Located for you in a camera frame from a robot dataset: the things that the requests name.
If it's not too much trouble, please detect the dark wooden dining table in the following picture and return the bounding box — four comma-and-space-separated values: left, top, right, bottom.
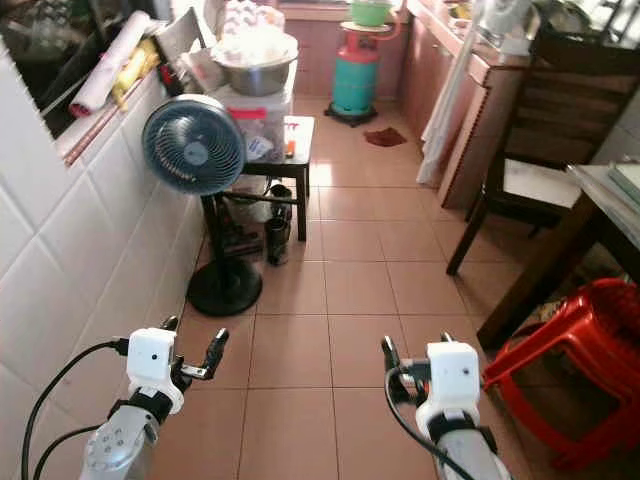
476, 160, 640, 353

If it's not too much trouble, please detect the black bottle under side table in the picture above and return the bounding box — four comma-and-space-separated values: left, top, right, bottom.
264, 184, 292, 267

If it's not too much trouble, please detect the red plastic stool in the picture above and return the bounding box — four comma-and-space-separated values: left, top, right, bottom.
481, 277, 640, 472

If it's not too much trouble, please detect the blue standing fan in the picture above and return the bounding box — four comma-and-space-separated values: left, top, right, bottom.
142, 94, 265, 319

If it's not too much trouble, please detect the white hanging cloth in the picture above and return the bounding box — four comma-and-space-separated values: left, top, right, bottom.
417, 18, 488, 187

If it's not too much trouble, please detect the red floor cloth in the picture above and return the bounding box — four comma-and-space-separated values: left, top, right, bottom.
362, 127, 409, 150

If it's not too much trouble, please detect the white plastic storage container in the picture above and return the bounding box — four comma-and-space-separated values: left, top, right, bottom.
210, 84, 294, 165

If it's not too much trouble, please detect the small black side table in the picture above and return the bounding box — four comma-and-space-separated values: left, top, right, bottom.
240, 116, 315, 242

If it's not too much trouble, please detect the brown kitchen counter cabinet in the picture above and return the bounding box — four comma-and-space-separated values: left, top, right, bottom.
398, 0, 533, 212

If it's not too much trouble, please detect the dark wooden chair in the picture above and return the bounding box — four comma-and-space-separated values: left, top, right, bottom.
446, 38, 640, 277

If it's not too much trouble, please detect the yellow plastic packet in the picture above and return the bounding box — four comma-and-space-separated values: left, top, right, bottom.
111, 40, 162, 110

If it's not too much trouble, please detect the large covered steel bowl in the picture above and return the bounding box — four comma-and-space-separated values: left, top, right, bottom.
209, 26, 300, 98

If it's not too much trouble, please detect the white rolled paper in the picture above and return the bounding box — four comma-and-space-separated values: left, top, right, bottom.
68, 11, 152, 120

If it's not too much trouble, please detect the teal gas cylinder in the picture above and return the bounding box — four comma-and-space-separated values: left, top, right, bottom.
324, 27, 382, 127

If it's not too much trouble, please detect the egg carton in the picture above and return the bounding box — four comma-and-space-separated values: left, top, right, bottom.
222, 0, 287, 35

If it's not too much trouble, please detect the green plastic basin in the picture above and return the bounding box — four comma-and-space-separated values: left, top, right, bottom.
347, 0, 397, 29

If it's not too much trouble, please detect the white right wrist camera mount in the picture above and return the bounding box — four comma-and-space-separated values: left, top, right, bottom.
415, 342, 482, 434

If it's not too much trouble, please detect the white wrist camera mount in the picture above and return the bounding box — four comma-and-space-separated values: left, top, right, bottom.
126, 327, 187, 414
415, 342, 482, 434

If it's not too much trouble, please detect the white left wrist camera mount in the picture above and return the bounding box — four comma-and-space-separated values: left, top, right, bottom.
126, 327, 187, 414

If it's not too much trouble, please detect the long black left arm cable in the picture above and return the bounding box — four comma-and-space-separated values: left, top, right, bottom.
19, 339, 131, 480

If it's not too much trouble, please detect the short black left arm cable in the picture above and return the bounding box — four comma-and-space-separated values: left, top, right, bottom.
32, 424, 109, 480

